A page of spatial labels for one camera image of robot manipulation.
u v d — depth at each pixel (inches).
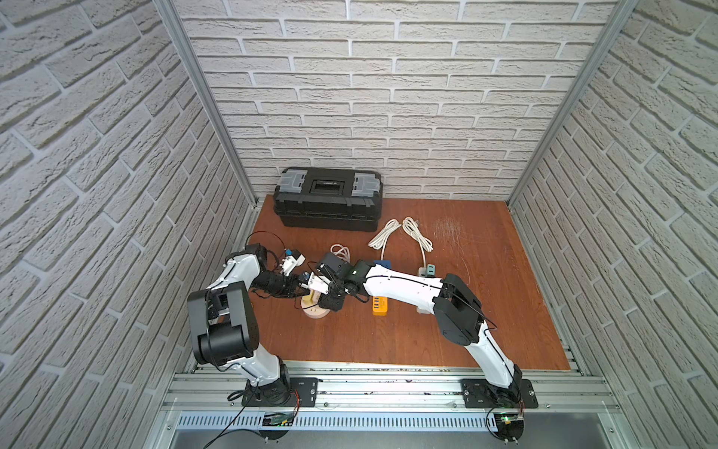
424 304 21.5
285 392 26.8
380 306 34.4
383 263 39.8
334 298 30.2
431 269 35.4
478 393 29.1
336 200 38.4
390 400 29.3
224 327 18.1
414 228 42.0
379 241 40.3
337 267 26.8
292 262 32.1
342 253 39.3
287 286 30.1
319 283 29.9
